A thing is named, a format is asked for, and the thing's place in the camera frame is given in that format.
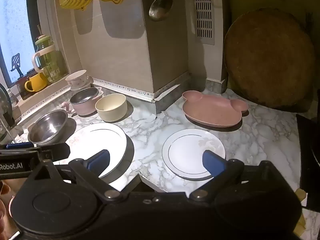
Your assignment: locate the metal ladle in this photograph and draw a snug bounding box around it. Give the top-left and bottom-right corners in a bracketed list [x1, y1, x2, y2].
[149, 0, 173, 22]

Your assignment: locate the white vent grille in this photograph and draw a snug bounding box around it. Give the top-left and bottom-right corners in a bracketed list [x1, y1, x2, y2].
[192, 0, 215, 46]

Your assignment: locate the round wooden cutting board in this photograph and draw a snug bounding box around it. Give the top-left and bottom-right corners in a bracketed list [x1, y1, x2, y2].
[223, 7, 316, 109]

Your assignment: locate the small white plate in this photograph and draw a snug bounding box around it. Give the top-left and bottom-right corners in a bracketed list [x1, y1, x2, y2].
[161, 129, 226, 180]

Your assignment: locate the dark glass jar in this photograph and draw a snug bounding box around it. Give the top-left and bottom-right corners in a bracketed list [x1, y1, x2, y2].
[17, 79, 31, 100]

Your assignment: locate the yellow mug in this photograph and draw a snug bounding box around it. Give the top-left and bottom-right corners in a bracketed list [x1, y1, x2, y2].
[24, 72, 47, 93]

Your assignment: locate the pink bear-shaped plate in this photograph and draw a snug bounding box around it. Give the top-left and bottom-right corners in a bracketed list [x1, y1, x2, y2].
[182, 90, 249, 128]

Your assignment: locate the white floral bowl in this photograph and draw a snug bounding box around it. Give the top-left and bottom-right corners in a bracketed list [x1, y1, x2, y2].
[65, 69, 88, 88]

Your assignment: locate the person's left hand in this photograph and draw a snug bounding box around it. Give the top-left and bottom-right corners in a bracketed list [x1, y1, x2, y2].
[0, 180, 17, 230]

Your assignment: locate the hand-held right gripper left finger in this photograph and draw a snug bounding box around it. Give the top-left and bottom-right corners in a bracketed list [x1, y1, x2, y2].
[24, 149, 125, 201]

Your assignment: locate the glass pot lid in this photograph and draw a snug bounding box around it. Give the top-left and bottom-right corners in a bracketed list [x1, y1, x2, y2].
[0, 82, 15, 140]

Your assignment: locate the cream bowl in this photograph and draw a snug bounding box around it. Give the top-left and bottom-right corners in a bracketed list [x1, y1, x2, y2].
[95, 93, 128, 122]

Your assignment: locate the large white plate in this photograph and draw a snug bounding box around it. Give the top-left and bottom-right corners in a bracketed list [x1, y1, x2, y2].
[64, 122, 128, 178]

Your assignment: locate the stainless steel bowl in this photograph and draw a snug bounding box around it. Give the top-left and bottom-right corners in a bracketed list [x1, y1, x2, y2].
[27, 109, 68, 145]

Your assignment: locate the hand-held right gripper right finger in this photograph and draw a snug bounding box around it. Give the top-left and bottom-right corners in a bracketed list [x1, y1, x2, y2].
[187, 149, 288, 202]

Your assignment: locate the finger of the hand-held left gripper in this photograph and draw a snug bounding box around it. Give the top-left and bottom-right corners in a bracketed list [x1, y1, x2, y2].
[40, 142, 72, 161]
[0, 141, 35, 151]

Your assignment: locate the green glass jug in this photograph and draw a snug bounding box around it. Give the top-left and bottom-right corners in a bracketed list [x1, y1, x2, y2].
[32, 25, 68, 83]

